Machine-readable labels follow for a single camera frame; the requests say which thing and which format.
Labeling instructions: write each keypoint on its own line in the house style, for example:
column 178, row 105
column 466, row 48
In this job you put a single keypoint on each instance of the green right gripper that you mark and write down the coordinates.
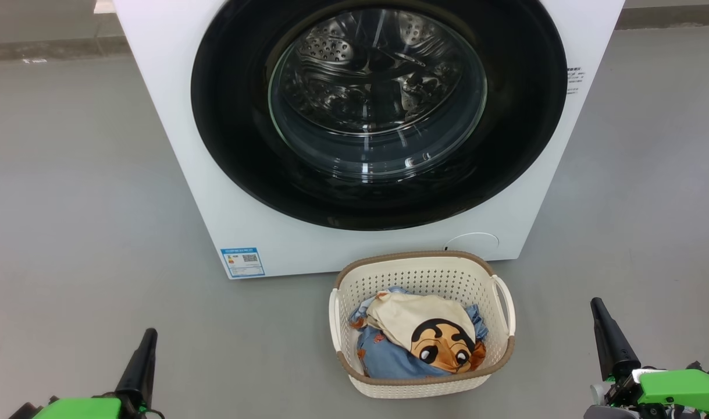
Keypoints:
column 680, row 393

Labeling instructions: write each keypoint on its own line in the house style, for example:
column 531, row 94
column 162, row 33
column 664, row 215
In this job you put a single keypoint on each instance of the white front-load washing machine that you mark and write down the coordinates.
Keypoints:
column 168, row 145

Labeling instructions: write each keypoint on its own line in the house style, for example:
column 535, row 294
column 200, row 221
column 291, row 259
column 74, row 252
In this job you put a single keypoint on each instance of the round black-rimmed glass washer door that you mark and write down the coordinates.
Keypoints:
column 232, row 145

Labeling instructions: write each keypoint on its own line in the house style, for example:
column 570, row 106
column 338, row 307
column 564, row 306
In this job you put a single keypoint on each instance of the cream perforated laundry basket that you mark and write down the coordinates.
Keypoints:
column 354, row 372

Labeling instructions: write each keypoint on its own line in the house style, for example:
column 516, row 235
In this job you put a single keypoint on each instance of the round white filter cover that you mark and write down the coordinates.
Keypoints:
column 473, row 243

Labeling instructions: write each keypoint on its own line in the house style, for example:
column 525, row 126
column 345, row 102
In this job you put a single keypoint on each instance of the blue printed garment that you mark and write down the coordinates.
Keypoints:
column 383, row 361

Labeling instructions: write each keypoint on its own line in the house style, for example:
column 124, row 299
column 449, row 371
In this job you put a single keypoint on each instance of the stainless steel washing machine drum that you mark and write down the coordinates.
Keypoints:
column 342, row 75

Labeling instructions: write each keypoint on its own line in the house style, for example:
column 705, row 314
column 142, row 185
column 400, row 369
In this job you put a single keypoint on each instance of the small printed text sticker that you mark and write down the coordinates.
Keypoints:
column 575, row 80

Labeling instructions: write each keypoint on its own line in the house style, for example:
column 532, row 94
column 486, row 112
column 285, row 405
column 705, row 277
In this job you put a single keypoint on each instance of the cream cartoon face garment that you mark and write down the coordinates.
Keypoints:
column 406, row 317

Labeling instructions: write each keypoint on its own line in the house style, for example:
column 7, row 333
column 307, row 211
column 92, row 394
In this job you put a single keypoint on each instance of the blue energy label sticker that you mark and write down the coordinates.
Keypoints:
column 242, row 263

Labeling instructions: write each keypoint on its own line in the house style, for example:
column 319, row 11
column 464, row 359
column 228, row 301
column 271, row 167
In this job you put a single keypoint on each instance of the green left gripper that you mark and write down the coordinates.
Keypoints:
column 78, row 408

